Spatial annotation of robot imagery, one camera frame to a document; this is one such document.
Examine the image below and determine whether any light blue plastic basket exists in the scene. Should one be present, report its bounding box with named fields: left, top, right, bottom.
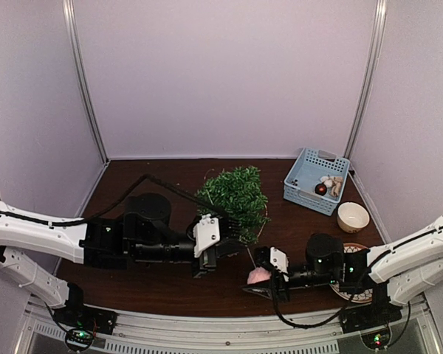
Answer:
left=284, top=147, right=350, bottom=216

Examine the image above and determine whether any black braided right cable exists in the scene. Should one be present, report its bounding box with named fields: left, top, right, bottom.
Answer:
left=272, top=272, right=370, bottom=330

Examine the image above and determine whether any right aluminium corner post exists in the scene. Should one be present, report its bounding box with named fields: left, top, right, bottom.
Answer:
left=343, top=0, right=388, bottom=159

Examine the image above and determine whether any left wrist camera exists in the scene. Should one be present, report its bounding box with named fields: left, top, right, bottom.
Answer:
left=191, top=212, right=241, bottom=259

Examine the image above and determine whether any white ceramic bowl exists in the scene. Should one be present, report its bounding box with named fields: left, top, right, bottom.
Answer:
left=337, top=202, right=370, bottom=234

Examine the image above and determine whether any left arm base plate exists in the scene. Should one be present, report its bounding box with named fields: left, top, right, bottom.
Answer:
left=53, top=305, right=117, bottom=335

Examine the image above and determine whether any white cotton boll ornament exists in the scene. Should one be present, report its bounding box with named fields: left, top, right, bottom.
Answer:
left=320, top=176, right=334, bottom=188

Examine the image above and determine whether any right circuit board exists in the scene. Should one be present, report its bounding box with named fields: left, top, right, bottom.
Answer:
left=361, top=327, right=392, bottom=350

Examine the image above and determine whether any circuit board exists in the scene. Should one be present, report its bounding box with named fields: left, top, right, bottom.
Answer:
left=64, top=328, right=95, bottom=351
left=361, top=327, right=392, bottom=350

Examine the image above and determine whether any aluminium corner post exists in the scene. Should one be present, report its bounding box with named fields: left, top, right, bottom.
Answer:
left=62, top=0, right=109, bottom=164
left=343, top=0, right=388, bottom=159

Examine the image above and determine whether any black braided left cable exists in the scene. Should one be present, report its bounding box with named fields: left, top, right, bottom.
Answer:
left=58, top=173, right=222, bottom=226

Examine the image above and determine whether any small green christmas tree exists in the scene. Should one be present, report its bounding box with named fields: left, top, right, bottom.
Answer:
left=196, top=166, right=270, bottom=245

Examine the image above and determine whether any floral patterned plate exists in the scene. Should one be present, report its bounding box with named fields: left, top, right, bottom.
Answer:
left=329, top=243, right=373, bottom=304

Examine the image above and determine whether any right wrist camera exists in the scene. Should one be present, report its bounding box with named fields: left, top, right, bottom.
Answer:
left=258, top=247, right=289, bottom=282

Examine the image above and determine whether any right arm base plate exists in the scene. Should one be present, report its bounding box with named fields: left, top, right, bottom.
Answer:
left=339, top=303, right=402, bottom=333

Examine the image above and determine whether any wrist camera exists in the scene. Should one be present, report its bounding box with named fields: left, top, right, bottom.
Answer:
left=258, top=247, right=289, bottom=282
left=191, top=212, right=241, bottom=259

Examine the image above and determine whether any brown shiny ball ornament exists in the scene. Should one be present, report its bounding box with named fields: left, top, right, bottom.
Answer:
left=315, top=183, right=328, bottom=196

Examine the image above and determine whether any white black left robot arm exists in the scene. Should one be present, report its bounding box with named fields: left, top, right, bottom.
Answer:
left=0, top=192, right=244, bottom=327

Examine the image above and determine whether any black braided cable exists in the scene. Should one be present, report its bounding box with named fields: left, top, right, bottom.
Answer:
left=272, top=272, right=370, bottom=330
left=58, top=173, right=222, bottom=226

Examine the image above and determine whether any pink pompom ornament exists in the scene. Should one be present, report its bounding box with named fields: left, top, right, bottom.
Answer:
left=247, top=246, right=271, bottom=285

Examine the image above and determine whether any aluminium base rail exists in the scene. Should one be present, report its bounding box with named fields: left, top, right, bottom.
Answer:
left=11, top=295, right=443, bottom=353

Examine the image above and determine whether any left aluminium corner post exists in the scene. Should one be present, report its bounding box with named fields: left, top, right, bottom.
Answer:
left=62, top=0, right=109, bottom=164

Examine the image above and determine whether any left circuit board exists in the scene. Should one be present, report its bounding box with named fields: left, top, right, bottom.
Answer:
left=64, top=328, right=95, bottom=351

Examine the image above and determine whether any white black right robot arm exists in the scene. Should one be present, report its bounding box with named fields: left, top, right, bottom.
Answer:
left=243, top=215, right=443, bottom=326

